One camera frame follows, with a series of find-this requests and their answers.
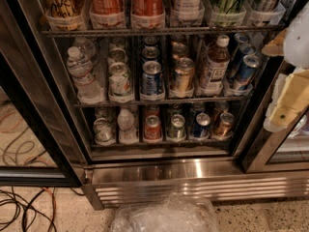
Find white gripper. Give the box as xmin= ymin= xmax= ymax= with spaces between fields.
xmin=262 ymin=29 xmax=309 ymax=132

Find silver green 7up can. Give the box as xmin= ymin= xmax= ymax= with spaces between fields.
xmin=93 ymin=118 xmax=114 ymax=145

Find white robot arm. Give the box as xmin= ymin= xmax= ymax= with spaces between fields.
xmin=262 ymin=2 xmax=309 ymax=132

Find blue red bull can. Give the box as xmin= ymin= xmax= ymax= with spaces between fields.
xmin=232 ymin=54 xmax=261 ymax=91

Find right glass fridge door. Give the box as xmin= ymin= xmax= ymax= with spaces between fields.
xmin=240 ymin=61 xmax=309 ymax=173

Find glass fridge door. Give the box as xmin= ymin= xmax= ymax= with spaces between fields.
xmin=0 ymin=0 xmax=87 ymax=187
xmin=240 ymin=61 xmax=309 ymax=173

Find gold brown soda can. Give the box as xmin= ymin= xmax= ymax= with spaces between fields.
xmin=211 ymin=112 xmax=235 ymax=140

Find green tall can top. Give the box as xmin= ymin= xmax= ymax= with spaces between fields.
xmin=210 ymin=0 xmax=244 ymax=26

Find blue pepsi can bottom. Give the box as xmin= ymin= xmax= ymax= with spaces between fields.
xmin=190 ymin=112 xmax=211 ymax=139

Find blue pepsi can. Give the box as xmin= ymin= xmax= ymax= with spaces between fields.
xmin=140 ymin=61 xmax=165 ymax=101
xmin=190 ymin=112 xmax=211 ymax=139

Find gold can middle shelf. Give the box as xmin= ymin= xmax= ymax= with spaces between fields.
xmin=170 ymin=57 xmax=195 ymax=98

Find green silver soda can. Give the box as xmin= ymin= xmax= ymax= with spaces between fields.
xmin=167 ymin=114 xmax=185 ymax=141

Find blue pepsi can middle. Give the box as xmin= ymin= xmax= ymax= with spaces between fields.
xmin=140 ymin=61 xmax=165 ymax=101

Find red coca cola can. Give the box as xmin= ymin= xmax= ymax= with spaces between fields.
xmin=144 ymin=115 xmax=162 ymax=143

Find red cola can top right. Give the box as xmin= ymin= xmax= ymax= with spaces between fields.
xmin=130 ymin=0 xmax=165 ymax=29

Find white green can middle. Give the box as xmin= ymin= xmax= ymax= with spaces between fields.
xmin=108 ymin=63 xmax=134 ymax=103

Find water bottle bottom shelf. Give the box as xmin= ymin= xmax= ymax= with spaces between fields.
xmin=117 ymin=108 xmax=138 ymax=144

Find water bottle shelf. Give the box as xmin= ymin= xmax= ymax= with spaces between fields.
xmin=117 ymin=108 xmax=138 ymax=144
xmin=67 ymin=46 xmax=104 ymax=104

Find red cola can top left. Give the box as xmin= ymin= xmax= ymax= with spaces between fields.
xmin=90 ymin=0 xmax=126 ymax=29

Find water bottle middle shelf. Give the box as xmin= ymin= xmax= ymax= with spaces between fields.
xmin=67 ymin=46 xmax=104 ymax=104

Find steel fridge bottom grille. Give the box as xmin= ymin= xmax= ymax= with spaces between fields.
xmin=82 ymin=159 xmax=309 ymax=210

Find yellow black tall can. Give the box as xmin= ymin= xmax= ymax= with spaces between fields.
xmin=46 ymin=0 xmax=84 ymax=31

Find left glass fridge door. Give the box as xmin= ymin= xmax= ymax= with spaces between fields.
xmin=0 ymin=0 xmax=87 ymax=187

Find brown tea bottle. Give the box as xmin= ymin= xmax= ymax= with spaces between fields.
xmin=198 ymin=35 xmax=230 ymax=96

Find white label bottle top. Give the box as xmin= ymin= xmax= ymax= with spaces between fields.
xmin=170 ymin=0 xmax=205 ymax=27

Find clear plastic bag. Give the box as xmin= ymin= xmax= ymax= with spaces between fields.
xmin=110 ymin=193 xmax=219 ymax=232

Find top wire shelf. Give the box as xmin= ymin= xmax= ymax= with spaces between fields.
xmin=42 ymin=24 xmax=285 ymax=38

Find wire shelf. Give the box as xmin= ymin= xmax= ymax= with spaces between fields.
xmin=42 ymin=24 xmax=285 ymax=38
xmin=74 ymin=96 xmax=250 ymax=108

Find middle wire shelf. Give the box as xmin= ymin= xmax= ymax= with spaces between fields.
xmin=74 ymin=96 xmax=250 ymax=108

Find black and orange floor cables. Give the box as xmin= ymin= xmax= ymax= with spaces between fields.
xmin=0 ymin=187 xmax=85 ymax=232

